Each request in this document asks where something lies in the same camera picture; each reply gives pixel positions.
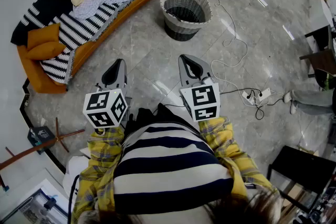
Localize black side table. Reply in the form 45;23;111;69
267;145;336;215

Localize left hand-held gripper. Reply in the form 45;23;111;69
83;58;132;129

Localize wooden coat stand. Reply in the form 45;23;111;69
0;117;86;171

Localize white picture frame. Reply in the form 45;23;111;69
0;167;69;224

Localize white power strip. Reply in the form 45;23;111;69
241;90;257;105
258;88;271;102

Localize small orange cushion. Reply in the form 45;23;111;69
27;23;61;50
25;41;66;61

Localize woven white grey laundry basket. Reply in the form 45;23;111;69
159;0;213;42

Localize light blue checked garment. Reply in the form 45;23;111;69
72;0;134;20

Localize person's right forearm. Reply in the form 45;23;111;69
198;115;279;208

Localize black white patterned blanket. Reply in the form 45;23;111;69
10;0;182;84

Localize person's striped shirt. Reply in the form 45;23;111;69
112;123;235;216

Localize white counter island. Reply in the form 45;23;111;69
308;0;334;53

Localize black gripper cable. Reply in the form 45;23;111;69
67;174;80;224

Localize black power cable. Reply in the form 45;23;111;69
219;88;293;121

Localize dark wooden desk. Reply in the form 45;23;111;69
299;25;336;78

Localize person's black trousers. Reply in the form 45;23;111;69
123;103;200;140

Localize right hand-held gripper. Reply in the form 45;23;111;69
178;54;221;122

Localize long white cable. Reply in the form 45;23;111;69
181;0;263;108

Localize orange sofa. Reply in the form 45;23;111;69
10;0;187;94

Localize dark teal tissue box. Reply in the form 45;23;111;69
27;125;57;155

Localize person's left forearm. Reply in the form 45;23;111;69
72;127;124;221

